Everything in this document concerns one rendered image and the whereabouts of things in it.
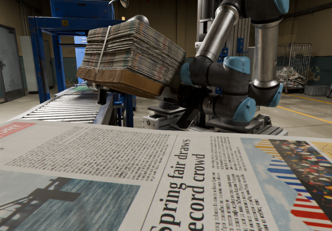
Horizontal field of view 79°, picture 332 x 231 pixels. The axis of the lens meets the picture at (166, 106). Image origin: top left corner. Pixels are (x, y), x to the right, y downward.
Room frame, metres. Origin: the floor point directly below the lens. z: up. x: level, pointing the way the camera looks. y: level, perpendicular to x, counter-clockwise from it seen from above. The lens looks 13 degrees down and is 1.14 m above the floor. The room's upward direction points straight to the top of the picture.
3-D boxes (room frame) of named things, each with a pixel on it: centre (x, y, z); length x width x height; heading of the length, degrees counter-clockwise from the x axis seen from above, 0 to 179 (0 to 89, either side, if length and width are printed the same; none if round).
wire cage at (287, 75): (7.58, -4.40, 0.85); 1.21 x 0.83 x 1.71; 11
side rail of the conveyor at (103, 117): (1.52, 0.47, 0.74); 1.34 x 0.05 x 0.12; 11
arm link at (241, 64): (0.62, -0.20, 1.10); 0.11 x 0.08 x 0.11; 54
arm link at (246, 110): (0.61, -0.21, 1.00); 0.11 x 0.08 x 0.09; 45
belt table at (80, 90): (2.47, 0.90, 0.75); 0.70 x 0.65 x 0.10; 11
